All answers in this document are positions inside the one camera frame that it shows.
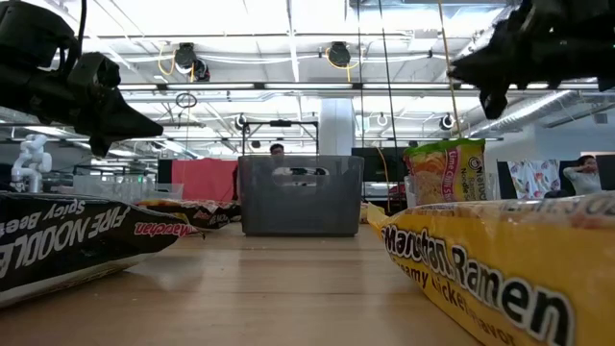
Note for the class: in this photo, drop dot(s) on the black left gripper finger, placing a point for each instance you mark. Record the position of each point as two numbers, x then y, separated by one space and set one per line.
130 126
130 106

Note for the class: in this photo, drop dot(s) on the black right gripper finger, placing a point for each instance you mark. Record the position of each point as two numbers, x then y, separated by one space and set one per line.
485 48
490 65

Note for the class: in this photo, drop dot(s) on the green lime chili noodle pack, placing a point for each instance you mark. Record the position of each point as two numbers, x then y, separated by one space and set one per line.
444 173

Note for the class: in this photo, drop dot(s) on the clear plastic bin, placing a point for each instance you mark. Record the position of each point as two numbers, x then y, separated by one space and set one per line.
120 188
492 190

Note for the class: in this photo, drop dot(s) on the yellow creamy chicken ramen pack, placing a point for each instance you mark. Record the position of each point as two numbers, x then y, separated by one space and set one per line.
504 269

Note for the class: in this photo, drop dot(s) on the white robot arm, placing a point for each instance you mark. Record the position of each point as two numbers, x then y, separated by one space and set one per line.
31 163

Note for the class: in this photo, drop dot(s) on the long ceiling light strip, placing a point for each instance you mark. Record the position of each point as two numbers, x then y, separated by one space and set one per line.
211 86
307 86

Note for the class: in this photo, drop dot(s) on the red partition screen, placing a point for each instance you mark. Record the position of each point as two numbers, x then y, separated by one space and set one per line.
204 178

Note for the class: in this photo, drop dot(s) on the black fire noodle pack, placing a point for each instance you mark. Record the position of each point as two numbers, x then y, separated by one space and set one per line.
72 240
206 214

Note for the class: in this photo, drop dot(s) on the floral patterned cloth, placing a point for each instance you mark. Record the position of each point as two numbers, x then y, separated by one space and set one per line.
533 178

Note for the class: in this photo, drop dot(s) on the person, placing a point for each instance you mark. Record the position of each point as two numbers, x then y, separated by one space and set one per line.
583 180
277 149

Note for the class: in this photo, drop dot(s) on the black partition panel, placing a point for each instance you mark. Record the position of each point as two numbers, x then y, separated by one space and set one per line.
607 170

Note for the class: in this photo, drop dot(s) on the white square column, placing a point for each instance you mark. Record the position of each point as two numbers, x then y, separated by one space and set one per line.
336 125

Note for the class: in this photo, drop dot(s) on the dark grey plastic bin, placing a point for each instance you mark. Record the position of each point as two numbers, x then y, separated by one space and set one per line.
300 206

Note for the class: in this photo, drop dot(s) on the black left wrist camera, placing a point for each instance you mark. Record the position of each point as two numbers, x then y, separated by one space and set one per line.
93 71

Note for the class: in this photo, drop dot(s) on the silver ventilation duct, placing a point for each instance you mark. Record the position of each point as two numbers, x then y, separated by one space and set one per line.
528 111

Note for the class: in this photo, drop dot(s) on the black rig frame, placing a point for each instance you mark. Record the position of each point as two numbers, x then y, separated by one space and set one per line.
280 123

